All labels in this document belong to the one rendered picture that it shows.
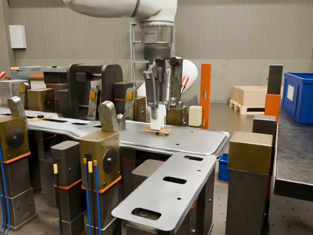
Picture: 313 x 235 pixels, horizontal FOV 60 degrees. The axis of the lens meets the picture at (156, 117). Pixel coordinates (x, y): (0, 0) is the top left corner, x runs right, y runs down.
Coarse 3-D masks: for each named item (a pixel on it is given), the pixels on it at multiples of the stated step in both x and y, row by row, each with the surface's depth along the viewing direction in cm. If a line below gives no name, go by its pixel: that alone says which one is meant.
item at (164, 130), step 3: (144, 126) 82; (147, 126) 82; (144, 129) 80; (147, 129) 79; (150, 129) 79; (162, 129) 80; (165, 129) 80; (168, 129) 80; (162, 132) 77; (165, 132) 77; (168, 132) 77
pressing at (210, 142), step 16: (0, 112) 109; (32, 112) 109; (48, 112) 108; (32, 128) 88; (48, 128) 87; (64, 128) 86; (96, 128) 86; (128, 128) 86; (176, 128) 86; (192, 128) 85; (128, 144) 72; (144, 144) 71; (160, 144) 71; (176, 144) 71; (192, 144) 71; (208, 144) 71; (224, 144) 72
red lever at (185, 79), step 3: (183, 78) 99; (186, 78) 99; (183, 81) 98; (186, 81) 98; (183, 84) 97; (186, 84) 98; (183, 87) 96; (183, 90) 96; (174, 99) 92; (174, 102) 91; (171, 105) 91; (174, 105) 90
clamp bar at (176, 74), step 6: (174, 60) 86; (180, 60) 88; (174, 66) 90; (180, 66) 89; (174, 72) 91; (180, 72) 89; (174, 78) 91; (180, 78) 89; (174, 84) 91; (180, 84) 90; (174, 90) 91; (180, 90) 90; (174, 96) 91; (180, 96) 91; (168, 102) 91; (168, 108) 91
